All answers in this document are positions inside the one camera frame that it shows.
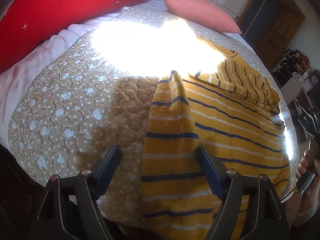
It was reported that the pink pillow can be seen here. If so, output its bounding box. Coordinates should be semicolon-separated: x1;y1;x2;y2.
163;0;242;34

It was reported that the beige quilted dotted blanket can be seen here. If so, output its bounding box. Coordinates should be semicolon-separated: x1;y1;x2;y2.
7;5;298;230

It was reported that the small desk clock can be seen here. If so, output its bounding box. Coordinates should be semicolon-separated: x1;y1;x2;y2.
306;72;320;89

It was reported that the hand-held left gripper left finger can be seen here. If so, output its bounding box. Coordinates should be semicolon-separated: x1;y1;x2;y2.
37;145;122;240

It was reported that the red patterned pillow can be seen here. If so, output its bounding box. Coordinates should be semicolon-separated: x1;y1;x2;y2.
0;0;154;74

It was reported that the cluttered shelf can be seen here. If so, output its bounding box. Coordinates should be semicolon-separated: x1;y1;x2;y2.
271;48;320;140

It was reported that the person's right forearm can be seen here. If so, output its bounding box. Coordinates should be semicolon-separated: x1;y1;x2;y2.
292;180;320;228

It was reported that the brown wooden door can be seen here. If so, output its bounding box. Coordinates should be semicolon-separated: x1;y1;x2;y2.
256;11;306;67

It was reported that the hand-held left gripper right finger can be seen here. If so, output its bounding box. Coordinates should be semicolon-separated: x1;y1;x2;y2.
195;146;292;240

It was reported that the yellow striped knit sweater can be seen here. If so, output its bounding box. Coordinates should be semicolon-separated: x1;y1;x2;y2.
141;37;290;240

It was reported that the person's right hand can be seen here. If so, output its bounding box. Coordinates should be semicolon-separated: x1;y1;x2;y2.
296;149;312;181

